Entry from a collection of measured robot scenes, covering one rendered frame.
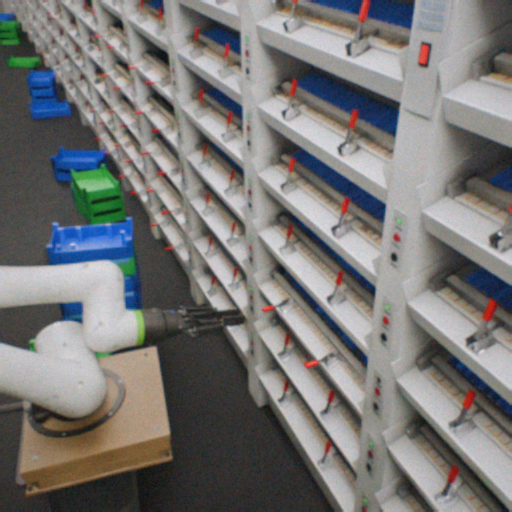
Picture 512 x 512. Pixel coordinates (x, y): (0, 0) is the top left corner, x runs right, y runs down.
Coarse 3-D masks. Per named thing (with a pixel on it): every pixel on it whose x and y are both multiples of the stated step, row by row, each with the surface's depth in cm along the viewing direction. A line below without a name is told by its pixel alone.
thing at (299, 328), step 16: (256, 272) 182; (272, 272) 183; (272, 288) 181; (272, 304) 177; (288, 320) 169; (304, 336) 162; (320, 336) 160; (336, 336) 158; (320, 352) 156; (336, 368) 150; (336, 384) 148; (352, 384) 145; (352, 400) 142
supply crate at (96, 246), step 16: (112, 224) 239; (128, 224) 239; (96, 240) 238; (112, 240) 238; (128, 240) 223; (48, 256) 220; (64, 256) 221; (80, 256) 222; (96, 256) 224; (112, 256) 225; (128, 256) 226
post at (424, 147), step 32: (416, 0) 91; (480, 0) 85; (448, 32) 86; (480, 32) 88; (416, 128) 97; (448, 128) 94; (416, 160) 99; (448, 160) 97; (416, 192) 100; (384, 224) 111; (416, 224) 102; (384, 256) 114; (416, 256) 105; (384, 288) 116; (384, 352) 122; (384, 416) 128; (384, 448) 132; (384, 480) 137
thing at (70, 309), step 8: (128, 296) 236; (136, 296) 236; (64, 304) 232; (72, 304) 232; (80, 304) 233; (128, 304) 238; (136, 304) 238; (64, 312) 234; (72, 312) 234; (80, 312) 235
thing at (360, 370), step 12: (276, 276) 181; (276, 288) 179; (288, 288) 175; (300, 300) 170; (312, 312) 164; (324, 324) 159; (336, 348) 153; (348, 360) 148; (348, 372) 147; (360, 372) 144
